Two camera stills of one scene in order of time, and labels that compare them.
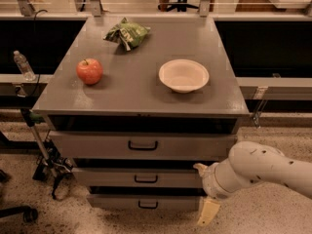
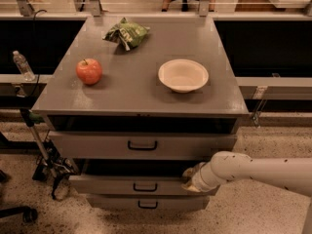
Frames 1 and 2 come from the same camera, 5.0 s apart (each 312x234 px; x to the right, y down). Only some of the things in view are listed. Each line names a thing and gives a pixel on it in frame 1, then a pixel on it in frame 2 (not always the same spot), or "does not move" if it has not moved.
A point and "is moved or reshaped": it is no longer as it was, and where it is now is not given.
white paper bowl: (183, 75) does not move
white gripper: (208, 182) to (197, 177)
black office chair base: (28, 213) does not move
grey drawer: (136, 177) is moved or reshaped
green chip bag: (128, 34) does not move
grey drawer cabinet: (135, 103) does not move
